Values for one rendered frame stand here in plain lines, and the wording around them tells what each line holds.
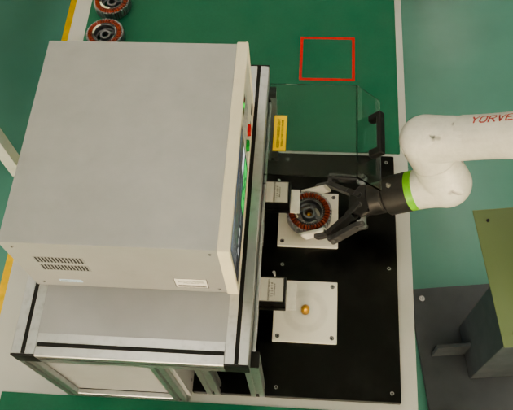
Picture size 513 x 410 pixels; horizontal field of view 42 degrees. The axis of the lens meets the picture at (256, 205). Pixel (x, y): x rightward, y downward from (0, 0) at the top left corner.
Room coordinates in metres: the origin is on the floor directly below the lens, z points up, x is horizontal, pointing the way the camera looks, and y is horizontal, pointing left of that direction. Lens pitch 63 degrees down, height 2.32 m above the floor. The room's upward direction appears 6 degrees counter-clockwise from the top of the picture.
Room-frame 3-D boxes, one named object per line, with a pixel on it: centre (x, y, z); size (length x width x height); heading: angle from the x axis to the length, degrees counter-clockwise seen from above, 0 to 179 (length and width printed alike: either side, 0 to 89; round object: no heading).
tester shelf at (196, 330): (0.67, 0.21, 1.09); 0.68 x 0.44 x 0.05; 171
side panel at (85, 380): (0.36, 0.34, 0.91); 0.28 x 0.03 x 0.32; 81
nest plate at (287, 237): (0.74, -0.13, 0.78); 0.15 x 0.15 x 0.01; 81
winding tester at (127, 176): (0.68, 0.21, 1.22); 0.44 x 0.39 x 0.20; 171
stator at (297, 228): (0.73, -0.13, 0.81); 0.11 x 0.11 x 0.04
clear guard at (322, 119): (0.82, -0.13, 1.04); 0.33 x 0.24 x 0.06; 81
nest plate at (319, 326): (0.50, -0.09, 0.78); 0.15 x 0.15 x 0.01; 81
